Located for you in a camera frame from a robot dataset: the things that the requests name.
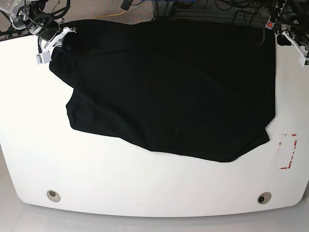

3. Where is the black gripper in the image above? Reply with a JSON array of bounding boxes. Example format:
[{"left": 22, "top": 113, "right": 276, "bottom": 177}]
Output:
[
  {"left": 277, "top": 25, "right": 309, "bottom": 52},
  {"left": 33, "top": 20, "right": 78, "bottom": 52}
]

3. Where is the black T-shirt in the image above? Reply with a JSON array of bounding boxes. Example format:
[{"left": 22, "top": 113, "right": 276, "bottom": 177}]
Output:
[{"left": 49, "top": 20, "right": 276, "bottom": 162}]

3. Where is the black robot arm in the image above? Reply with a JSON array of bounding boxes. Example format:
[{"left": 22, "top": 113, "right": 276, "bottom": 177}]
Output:
[
  {"left": 279, "top": 0, "right": 309, "bottom": 52},
  {"left": 9, "top": 0, "right": 71, "bottom": 53}
]

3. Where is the white power strip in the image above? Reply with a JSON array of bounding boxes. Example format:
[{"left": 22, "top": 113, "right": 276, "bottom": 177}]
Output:
[{"left": 265, "top": 0, "right": 287, "bottom": 30}]

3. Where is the black tripod stand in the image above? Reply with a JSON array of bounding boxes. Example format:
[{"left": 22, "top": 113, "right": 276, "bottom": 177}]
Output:
[{"left": 0, "top": 11, "right": 25, "bottom": 39}]

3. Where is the clear plastic storage box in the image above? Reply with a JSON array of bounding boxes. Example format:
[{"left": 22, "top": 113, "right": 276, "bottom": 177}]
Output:
[{"left": 0, "top": 0, "right": 20, "bottom": 14}]

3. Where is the red tape rectangle marking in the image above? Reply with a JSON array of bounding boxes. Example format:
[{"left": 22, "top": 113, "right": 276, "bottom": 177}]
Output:
[{"left": 276, "top": 134, "right": 297, "bottom": 170}]

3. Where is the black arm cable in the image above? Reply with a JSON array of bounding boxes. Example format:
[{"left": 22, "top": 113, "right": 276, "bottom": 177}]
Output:
[
  {"left": 31, "top": 0, "right": 72, "bottom": 27},
  {"left": 248, "top": 0, "right": 294, "bottom": 46}
]

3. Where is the yellow cable on floor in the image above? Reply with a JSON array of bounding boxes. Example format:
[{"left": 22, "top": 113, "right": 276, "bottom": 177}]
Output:
[{"left": 94, "top": 9, "right": 126, "bottom": 21}]

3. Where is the left table cable grommet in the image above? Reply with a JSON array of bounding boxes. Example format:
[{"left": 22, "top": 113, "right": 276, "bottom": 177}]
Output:
[{"left": 46, "top": 190, "right": 61, "bottom": 203}]

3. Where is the table cable grommet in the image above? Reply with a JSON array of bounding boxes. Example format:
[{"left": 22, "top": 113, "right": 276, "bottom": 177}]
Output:
[
  {"left": 46, "top": 190, "right": 61, "bottom": 203},
  {"left": 257, "top": 192, "right": 272, "bottom": 204}
]

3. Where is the right table cable grommet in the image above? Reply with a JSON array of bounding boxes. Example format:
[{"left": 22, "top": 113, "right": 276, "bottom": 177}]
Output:
[{"left": 257, "top": 192, "right": 272, "bottom": 204}]

